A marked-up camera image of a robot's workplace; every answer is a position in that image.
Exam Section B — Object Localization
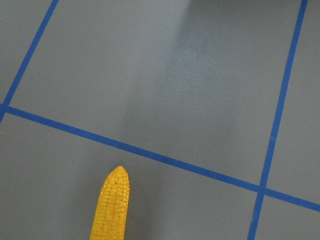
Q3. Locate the yellow corn cob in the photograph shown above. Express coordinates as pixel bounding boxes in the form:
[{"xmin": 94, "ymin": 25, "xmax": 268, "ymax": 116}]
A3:
[{"xmin": 89, "ymin": 165, "xmax": 130, "ymax": 240}]

